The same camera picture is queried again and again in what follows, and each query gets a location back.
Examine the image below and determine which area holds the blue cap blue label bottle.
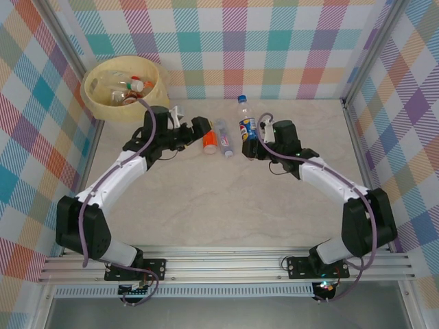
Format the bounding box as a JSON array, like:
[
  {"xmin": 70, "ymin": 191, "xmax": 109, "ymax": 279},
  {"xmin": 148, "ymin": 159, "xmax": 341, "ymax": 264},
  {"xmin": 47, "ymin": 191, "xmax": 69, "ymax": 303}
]
[{"xmin": 236, "ymin": 95, "xmax": 258, "ymax": 142}]

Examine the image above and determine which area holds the orange juice bottle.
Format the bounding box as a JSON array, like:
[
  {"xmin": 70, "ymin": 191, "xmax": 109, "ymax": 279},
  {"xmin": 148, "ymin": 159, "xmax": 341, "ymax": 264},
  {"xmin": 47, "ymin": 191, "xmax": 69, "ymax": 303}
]
[{"xmin": 201, "ymin": 129, "xmax": 220, "ymax": 156}]

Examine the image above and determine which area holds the brown drink bottle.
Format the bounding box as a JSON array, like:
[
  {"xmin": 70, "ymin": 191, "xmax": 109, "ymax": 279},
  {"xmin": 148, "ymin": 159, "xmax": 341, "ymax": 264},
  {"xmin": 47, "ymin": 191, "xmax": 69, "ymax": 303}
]
[{"xmin": 120, "ymin": 91, "xmax": 141, "ymax": 106}]

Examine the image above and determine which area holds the white label wide cap bottle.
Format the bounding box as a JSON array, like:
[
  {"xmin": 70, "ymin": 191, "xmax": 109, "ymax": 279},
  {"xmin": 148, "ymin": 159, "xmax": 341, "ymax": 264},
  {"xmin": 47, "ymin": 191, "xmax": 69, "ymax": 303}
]
[{"xmin": 102, "ymin": 70, "xmax": 145, "ymax": 93}]

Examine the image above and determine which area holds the beige round plastic bin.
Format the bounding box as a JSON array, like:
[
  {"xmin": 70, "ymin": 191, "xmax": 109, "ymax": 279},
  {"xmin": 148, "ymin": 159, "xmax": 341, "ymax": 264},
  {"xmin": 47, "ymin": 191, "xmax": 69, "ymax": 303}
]
[{"xmin": 81, "ymin": 54, "xmax": 169, "ymax": 123}]

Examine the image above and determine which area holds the clear bottle purple label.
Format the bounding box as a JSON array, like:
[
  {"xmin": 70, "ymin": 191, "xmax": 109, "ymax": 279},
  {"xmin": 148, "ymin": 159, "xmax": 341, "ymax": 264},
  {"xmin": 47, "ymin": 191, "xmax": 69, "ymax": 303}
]
[{"xmin": 214, "ymin": 118, "xmax": 236, "ymax": 158}]

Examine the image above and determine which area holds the grey metal panel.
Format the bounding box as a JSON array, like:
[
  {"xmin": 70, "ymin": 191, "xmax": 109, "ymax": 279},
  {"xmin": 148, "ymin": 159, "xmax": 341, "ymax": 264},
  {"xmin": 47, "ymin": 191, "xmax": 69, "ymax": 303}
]
[{"xmin": 44, "ymin": 296, "xmax": 412, "ymax": 329}]

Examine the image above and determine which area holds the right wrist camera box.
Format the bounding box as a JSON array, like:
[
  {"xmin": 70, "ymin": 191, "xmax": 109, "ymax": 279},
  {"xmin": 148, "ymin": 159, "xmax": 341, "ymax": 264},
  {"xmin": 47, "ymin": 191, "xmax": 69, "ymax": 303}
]
[{"xmin": 259, "ymin": 119, "xmax": 275, "ymax": 142}]

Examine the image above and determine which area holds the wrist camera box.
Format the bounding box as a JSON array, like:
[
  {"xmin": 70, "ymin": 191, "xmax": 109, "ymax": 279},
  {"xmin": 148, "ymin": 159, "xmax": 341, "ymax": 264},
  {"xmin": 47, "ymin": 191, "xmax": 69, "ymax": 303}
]
[
  {"xmin": 259, "ymin": 119, "xmax": 275, "ymax": 142},
  {"xmin": 168, "ymin": 105, "xmax": 185, "ymax": 128}
]

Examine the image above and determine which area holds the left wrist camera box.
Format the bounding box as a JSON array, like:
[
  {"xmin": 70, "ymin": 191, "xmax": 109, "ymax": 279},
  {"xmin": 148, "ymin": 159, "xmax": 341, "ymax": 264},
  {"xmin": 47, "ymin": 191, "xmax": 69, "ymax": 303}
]
[{"xmin": 168, "ymin": 105, "xmax": 185, "ymax": 128}]

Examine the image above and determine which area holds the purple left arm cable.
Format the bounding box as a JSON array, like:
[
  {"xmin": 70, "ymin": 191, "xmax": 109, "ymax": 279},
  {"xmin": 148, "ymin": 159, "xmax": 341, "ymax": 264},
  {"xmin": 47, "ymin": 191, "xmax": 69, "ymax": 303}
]
[{"xmin": 79, "ymin": 98, "xmax": 161, "ymax": 308}]

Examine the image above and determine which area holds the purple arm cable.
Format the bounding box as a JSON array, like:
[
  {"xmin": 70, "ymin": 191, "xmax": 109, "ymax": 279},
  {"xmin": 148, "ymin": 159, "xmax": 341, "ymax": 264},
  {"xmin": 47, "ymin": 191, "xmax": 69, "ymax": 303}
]
[
  {"xmin": 79, "ymin": 98, "xmax": 161, "ymax": 308},
  {"xmin": 257, "ymin": 112, "xmax": 380, "ymax": 304}
]

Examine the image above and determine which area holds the aluminium frame post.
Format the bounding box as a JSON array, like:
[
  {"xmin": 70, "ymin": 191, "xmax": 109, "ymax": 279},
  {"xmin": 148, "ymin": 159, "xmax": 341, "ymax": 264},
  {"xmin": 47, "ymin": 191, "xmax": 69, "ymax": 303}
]
[
  {"xmin": 40, "ymin": 0, "xmax": 106, "ymax": 258},
  {"xmin": 341, "ymin": 0, "xmax": 404, "ymax": 213}
]

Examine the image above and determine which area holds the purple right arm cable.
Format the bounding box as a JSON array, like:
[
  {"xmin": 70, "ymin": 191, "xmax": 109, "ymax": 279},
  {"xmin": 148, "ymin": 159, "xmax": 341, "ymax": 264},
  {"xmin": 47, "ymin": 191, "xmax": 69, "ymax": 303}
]
[{"xmin": 257, "ymin": 112, "xmax": 380, "ymax": 304}]

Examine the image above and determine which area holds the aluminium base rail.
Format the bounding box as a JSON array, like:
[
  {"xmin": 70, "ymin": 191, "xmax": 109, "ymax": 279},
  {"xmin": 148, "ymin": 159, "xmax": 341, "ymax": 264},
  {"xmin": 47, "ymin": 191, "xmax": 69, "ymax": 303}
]
[{"xmin": 36, "ymin": 245, "xmax": 416, "ymax": 285}]

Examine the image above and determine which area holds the slotted grey cable tray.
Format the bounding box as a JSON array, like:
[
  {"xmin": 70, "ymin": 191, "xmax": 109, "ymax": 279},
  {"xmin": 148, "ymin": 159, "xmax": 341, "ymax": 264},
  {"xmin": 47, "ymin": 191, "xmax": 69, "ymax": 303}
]
[{"xmin": 54, "ymin": 282, "xmax": 316, "ymax": 299}]

